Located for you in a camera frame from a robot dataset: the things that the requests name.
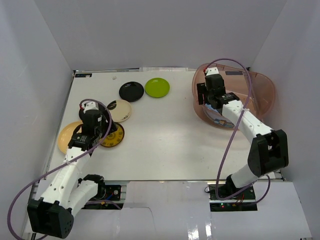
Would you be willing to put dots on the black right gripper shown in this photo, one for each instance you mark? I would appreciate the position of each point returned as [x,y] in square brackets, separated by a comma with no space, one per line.
[201,88]

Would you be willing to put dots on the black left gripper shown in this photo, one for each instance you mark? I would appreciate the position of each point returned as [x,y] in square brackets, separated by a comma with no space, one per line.
[110,127]

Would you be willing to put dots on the light blue plate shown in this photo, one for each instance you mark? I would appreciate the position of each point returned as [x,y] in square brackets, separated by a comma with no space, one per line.
[210,111]

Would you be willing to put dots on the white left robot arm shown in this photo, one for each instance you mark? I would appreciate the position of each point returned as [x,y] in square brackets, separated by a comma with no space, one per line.
[54,212]

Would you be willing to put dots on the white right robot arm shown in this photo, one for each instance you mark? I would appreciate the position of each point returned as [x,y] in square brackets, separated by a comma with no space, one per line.
[268,147]

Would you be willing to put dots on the translucent pink plastic bin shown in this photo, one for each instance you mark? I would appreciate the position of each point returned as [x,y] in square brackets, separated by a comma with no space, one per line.
[262,98]

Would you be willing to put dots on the yellow patterned brown-rimmed plate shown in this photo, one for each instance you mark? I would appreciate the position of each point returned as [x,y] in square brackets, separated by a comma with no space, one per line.
[114,138]

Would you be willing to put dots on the cream plate with black patch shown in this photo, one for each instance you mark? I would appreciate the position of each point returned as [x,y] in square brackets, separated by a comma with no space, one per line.
[120,110]

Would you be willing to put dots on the black plate left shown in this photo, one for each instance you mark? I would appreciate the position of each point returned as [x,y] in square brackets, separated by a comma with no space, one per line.
[102,109]

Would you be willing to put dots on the black plate rear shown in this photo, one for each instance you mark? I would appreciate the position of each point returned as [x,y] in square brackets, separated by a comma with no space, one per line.
[131,91]

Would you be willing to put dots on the lime green plate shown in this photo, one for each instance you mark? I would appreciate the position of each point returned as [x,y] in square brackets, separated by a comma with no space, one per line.
[157,87]

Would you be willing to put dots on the pale orange plate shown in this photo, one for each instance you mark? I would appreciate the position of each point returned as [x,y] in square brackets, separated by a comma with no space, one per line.
[65,135]

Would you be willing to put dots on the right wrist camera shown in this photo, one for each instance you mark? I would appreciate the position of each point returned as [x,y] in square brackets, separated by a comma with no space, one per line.
[211,71]

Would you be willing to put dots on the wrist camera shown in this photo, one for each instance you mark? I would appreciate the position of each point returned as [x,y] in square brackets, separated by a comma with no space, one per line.
[87,105]
[211,71]

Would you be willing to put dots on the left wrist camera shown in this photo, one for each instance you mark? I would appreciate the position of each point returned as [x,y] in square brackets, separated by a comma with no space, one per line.
[87,105]

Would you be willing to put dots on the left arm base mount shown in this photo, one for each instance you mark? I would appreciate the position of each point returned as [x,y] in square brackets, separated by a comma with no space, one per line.
[108,192]

